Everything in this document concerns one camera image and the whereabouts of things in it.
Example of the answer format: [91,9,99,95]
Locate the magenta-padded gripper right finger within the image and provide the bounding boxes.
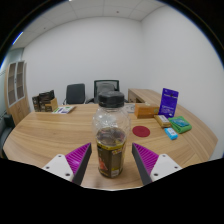
[131,142,183,186]

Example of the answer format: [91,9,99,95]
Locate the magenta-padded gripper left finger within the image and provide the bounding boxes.
[42,142,93,186]

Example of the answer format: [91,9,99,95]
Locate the clear bottle with black cap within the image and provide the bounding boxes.
[92,90,132,179]

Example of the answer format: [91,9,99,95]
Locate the flat round red coaster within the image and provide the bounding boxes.
[131,125,151,138]

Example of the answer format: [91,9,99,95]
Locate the small light blue box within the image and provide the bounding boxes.
[164,127,179,141]

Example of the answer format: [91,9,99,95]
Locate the small tan box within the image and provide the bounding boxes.
[153,114,172,129]

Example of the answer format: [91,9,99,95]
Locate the green flat pouch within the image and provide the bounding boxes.
[167,115,193,135]

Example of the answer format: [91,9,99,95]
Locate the orange wooden box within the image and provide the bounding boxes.
[134,103,160,120]

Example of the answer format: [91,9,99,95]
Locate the white printed pamphlet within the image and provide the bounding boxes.
[51,105,76,115]

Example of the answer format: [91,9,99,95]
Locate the round grey printed paper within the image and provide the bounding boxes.
[123,102,136,114]

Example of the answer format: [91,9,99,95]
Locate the purple standing pouch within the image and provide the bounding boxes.
[158,87,180,119]

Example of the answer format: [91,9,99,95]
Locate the wooden side desk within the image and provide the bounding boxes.
[127,87,168,109]

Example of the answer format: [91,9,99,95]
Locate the dark office chair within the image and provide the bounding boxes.
[62,83,87,106]

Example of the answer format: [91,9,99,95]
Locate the dark printed cardboard box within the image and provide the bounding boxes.
[38,89,56,106]

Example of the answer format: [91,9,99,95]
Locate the black mesh office chair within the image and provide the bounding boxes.
[85,79,129,105]

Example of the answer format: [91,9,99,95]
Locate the black armchair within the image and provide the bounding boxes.
[0,113,16,158]

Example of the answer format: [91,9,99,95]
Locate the wooden shelf cabinet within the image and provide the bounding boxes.
[4,60,31,126]

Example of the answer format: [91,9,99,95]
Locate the ceiling light panel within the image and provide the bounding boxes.
[12,31,24,46]

